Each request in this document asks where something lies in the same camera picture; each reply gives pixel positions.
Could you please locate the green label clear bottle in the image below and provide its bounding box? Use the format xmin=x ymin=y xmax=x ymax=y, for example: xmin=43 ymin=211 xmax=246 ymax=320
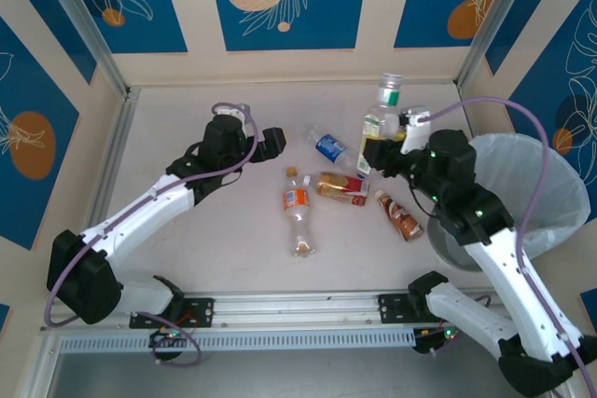
xmin=356 ymin=72 xmax=405 ymax=176

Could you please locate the grey round bin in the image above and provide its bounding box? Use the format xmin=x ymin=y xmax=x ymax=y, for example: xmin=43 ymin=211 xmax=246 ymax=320
xmin=426 ymin=132 xmax=591 ymax=273

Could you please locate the translucent white bin liner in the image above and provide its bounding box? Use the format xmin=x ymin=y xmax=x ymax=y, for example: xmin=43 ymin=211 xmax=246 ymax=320
xmin=445 ymin=132 xmax=591 ymax=264

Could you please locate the red orange tea bottle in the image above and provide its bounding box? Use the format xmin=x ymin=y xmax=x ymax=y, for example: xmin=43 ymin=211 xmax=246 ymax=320
xmin=301 ymin=172 xmax=372 ymax=208

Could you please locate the blue label water bottle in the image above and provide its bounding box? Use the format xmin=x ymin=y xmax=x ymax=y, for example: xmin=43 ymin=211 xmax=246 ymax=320
xmin=305 ymin=123 xmax=365 ymax=175

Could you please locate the orange label soda bottle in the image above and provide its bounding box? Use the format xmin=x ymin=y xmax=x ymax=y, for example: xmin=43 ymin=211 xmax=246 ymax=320
xmin=281 ymin=167 xmax=318 ymax=258

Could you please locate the brown coffee drink bottle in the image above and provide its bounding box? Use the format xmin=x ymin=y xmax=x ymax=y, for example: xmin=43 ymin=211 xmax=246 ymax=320
xmin=374 ymin=189 xmax=424 ymax=243

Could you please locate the small circuit board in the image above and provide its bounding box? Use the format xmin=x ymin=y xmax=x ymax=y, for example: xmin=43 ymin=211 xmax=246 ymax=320
xmin=148 ymin=328 xmax=187 ymax=348

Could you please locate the aluminium table side rail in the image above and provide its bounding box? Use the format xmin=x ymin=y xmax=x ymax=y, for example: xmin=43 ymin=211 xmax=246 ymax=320
xmin=456 ymin=83 xmax=484 ymax=138
xmin=22 ymin=88 xmax=141 ymax=398

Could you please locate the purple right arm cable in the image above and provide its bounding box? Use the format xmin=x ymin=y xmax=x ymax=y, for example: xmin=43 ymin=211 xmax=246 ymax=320
xmin=426 ymin=97 xmax=597 ymax=398

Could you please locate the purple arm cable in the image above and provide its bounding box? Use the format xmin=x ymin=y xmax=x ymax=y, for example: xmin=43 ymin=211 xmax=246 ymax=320
xmin=45 ymin=102 xmax=257 ymax=328
xmin=426 ymin=97 xmax=597 ymax=398

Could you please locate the aluminium frame post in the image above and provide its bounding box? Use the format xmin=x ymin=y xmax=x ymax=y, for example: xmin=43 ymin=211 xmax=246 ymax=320
xmin=35 ymin=0 xmax=130 ymax=99
xmin=456 ymin=0 xmax=535 ymax=89

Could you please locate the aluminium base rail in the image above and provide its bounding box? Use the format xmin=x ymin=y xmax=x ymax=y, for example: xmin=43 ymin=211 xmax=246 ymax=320
xmin=181 ymin=293 xmax=421 ymax=327

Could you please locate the grey slotted cable duct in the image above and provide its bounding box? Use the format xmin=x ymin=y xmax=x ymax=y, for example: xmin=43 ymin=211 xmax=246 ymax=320
xmin=58 ymin=326 xmax=419 ymax=355

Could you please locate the purple cable loop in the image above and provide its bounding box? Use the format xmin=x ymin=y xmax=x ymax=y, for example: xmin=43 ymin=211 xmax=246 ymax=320
xmin=151 ymin=317 xmax=202 ymax=367

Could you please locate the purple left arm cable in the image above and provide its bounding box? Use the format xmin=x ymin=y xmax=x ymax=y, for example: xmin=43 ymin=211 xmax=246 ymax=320
xmin=45 ymin=102 xmax=257 ymax=328

